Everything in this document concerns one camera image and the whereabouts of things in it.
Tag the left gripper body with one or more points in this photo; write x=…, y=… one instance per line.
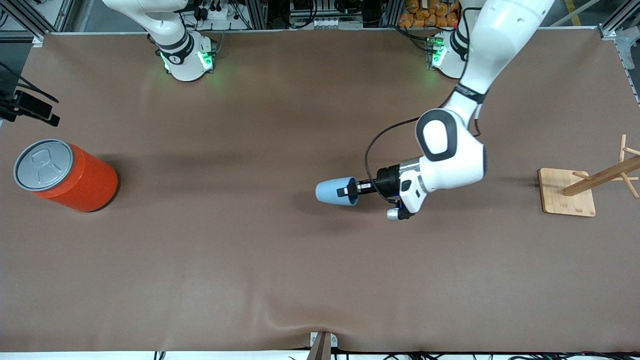
x=385, y=182

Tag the light blue plastic cup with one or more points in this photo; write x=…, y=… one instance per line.
x=330, y=192

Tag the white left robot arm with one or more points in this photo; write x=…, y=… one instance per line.
x=450, y=150

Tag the brown table mat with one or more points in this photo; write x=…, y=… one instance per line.
x=320, y=260

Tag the orange can with silver lid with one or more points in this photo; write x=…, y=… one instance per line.
x=75, y=185

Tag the wooden mug tree stand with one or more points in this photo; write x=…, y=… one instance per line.
x=567, y=197

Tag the white connector strip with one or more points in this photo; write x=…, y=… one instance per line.
x=327, y=23

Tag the orange brown lumpy objects heap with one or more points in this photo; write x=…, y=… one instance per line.
x=425, y=15

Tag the white power strip black plugs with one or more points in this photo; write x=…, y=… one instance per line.
x=215, y=12

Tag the aluminium frame profile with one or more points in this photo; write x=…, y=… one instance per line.
x=27, y=20
x=607, y=31

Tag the metal clamp bracket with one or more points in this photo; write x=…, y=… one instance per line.
x=322, y=345

